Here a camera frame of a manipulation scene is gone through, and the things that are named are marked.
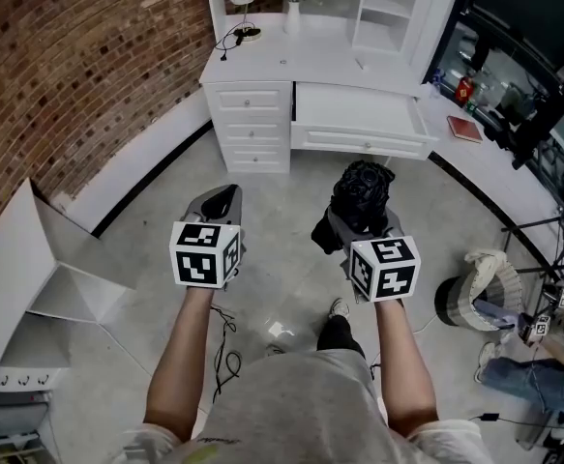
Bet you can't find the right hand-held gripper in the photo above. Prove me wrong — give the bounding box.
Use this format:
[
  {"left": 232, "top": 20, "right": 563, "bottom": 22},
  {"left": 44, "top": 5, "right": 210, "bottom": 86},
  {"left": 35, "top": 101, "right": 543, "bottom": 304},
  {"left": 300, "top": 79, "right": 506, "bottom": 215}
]
[{"left": 327, "top": 206, "right": 423, "bottom": 305}]

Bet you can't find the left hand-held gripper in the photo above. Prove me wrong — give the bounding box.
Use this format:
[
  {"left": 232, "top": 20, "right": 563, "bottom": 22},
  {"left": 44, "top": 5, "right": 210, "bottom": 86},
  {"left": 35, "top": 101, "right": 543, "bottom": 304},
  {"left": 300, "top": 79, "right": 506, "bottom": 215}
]
[{"left": 168, "top": 184, "right": 248, "bottom": 291}]

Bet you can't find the person's left forearm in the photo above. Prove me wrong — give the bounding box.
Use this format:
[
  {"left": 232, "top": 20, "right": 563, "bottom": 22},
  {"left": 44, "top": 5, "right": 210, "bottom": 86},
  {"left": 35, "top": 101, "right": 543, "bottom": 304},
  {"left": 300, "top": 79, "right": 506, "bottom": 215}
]
[{"left": 142, "top": 285, "right": 216, "bottom": 443}]

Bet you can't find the person's right forearm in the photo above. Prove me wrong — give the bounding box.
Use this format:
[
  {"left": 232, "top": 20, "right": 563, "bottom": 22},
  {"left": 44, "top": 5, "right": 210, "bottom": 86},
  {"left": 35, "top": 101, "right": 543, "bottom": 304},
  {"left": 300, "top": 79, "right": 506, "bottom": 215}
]
[{"left": 374, "top": 299, "right": 441, "bottom": 440}]

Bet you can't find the small white desk drawer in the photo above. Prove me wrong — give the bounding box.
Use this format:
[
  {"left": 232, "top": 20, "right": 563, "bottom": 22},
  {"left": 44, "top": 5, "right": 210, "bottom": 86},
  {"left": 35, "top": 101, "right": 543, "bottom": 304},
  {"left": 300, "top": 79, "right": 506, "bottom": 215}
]
[
  {"left": 230, "top": 148, "right": 282, "bottom": 168},
  {"left": 215, "top": 88, "right": 282, "bottom": 113},
  {"left": 223, "top": 121, "right": 282, "bottom": 144}
]

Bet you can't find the person's white shoe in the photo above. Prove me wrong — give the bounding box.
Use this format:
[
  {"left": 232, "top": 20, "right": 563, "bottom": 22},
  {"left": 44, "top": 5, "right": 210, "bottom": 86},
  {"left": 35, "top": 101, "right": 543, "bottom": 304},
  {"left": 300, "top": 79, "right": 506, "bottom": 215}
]
[
  {"left": 473, "top": 340, "right": 501, "bottom": 385},
  {"left": 328, "top": 297, "right": 351, "bottom": 320}
]

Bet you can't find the person's black trouser leg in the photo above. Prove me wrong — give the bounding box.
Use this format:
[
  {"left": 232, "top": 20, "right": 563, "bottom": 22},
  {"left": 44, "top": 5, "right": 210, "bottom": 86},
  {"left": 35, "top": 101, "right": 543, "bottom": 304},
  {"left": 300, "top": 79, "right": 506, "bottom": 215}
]
[{"left": 315, "top": 314, "right": 367, "bottom": 359}]

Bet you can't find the white cloth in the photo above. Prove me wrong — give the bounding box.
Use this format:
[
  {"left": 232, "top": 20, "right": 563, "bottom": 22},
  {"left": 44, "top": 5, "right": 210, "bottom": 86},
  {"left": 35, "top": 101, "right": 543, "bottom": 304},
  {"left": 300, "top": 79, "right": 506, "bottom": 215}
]
[{"left": 463, "top": 248, "right": 509, "bottom": 274}]

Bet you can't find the round woven laundry basket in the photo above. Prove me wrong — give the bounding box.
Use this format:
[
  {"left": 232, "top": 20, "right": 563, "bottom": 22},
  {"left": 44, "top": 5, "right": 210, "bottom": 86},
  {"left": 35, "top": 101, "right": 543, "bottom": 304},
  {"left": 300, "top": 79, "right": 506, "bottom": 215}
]
[{"left": 433, "top": 248, "right": 524, "bottom": 334}]

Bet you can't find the red book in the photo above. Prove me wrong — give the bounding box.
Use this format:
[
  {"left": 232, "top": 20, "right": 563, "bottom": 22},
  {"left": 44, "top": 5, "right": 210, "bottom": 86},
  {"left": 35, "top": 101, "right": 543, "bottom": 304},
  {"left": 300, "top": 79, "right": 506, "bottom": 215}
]
[{"left": 446, "top": 114, "right": 485, "bottom": 145}]

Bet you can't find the blue cloth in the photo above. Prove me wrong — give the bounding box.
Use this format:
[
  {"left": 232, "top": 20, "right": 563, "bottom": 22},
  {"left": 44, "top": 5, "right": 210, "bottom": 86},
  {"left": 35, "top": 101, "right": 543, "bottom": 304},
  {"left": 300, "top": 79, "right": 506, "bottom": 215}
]
[{"left": 474, "top": 299, "right": 519, "bottom": 329}]

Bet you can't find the white desk with hutch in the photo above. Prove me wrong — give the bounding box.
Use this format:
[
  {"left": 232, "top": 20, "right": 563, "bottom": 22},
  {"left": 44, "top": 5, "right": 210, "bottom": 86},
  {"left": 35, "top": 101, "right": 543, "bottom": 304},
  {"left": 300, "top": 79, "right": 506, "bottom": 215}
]
[{"left": 197, "top": 0, "right": 464, "bottom": 175}]

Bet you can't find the black tripod stand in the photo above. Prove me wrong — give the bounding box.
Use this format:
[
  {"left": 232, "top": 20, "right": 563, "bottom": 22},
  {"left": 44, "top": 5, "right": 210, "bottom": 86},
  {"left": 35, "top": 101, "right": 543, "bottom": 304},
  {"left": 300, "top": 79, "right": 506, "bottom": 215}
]
[{"left": 500, "top": 208, "right": 564, "bottom": 287}]

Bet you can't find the person's gray shirt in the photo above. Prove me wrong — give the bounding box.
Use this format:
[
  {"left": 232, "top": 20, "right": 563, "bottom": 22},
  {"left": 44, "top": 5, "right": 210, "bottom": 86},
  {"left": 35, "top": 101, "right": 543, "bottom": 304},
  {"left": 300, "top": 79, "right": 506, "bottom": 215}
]
[{"left": 115, "top": 347, "right": 496, "bottom": 464}]

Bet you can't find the white open cabinet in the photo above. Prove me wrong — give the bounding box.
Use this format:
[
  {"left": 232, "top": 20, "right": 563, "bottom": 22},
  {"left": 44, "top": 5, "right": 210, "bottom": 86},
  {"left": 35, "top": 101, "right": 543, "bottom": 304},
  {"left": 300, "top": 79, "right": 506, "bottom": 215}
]
[{"left": 0, "top": 176, "right": 138, "bottom": 402}]

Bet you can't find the white vase with flowers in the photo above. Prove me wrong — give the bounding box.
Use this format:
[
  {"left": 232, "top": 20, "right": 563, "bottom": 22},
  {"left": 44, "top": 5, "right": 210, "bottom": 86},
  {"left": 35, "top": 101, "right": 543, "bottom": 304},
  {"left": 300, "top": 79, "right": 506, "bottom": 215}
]
[{"left": 263, "top": 0, "right": 325, "bottom": 36}]

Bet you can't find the black floor cable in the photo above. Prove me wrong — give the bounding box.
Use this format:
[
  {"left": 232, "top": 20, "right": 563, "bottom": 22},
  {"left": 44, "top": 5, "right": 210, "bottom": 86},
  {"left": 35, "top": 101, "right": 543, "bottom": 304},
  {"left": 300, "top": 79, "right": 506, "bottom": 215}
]
[{"left": 207, "top": 305, "right": 243, "bottom": 398}]

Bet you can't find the black lamp cable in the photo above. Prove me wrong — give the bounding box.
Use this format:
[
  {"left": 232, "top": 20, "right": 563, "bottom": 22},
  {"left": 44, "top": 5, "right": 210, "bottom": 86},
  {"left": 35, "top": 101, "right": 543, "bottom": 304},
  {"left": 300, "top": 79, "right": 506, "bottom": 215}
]
[{"left": 213, "top": 20, "right": 247, "bottom": 63}]

